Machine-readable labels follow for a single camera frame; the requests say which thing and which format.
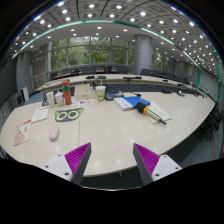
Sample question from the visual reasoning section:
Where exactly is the beige cardboard box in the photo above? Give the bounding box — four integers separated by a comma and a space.
73, 83, 97, 101

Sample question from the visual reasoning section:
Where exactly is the blue and white book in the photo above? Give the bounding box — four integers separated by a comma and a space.
113, 95, 151, 111

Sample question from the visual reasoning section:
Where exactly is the pink computer mouse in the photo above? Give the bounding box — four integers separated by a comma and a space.
49, 126, 61, 142

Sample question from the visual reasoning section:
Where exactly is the cat-face mouse pad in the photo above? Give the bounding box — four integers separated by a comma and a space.
54, 107, 85, 123

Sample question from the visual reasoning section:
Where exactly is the black microphone with yellow ring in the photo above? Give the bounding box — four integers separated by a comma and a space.
135, 101, 167, 126

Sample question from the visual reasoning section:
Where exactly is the red drink bottle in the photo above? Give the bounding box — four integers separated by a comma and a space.
62, 79, 73, 106

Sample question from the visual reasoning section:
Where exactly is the grey box monitor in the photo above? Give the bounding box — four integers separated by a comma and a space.
13, 94, 25, 108

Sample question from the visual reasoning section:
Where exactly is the pale green paper sheet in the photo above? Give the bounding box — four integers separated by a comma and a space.
144, 101, 172, 124

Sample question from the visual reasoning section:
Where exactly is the white lidded teapot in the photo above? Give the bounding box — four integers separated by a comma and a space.
54, 92, 65, 106

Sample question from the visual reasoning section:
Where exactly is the long curved conference desk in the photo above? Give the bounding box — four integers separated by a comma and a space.
34, 73, 208, 98

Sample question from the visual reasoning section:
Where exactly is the group of ceiling lights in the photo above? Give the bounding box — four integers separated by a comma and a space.
13, 1, 221, 68

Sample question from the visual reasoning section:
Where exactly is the white printed booklet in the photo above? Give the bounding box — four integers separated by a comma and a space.
30, 106, 50, 124

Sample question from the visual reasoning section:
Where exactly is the red and white pamphlet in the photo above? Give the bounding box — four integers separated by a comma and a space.
13, 119, 33, 147

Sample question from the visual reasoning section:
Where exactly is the stack of white paper cups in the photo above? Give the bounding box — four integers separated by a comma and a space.
45, 91, 55, 107

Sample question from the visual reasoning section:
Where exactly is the colourful sticker sheet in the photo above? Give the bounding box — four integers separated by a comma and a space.
71, 98, 95, 108

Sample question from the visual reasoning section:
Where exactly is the group of dark office chairs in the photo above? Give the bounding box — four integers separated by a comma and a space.
49, 64, 188, 84

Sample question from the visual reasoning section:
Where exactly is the black desk microphone unit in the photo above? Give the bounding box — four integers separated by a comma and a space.
104, 89, 125, 101
41, 93, 50, 107

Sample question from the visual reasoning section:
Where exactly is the green and white paper cup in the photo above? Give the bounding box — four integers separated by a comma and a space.
95, 85, 107, 102

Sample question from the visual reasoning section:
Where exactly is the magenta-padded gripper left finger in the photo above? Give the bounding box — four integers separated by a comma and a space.
42, 142, 92, 186

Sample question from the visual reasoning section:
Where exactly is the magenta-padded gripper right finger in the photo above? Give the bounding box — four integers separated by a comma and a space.
132, 143, 183, 186

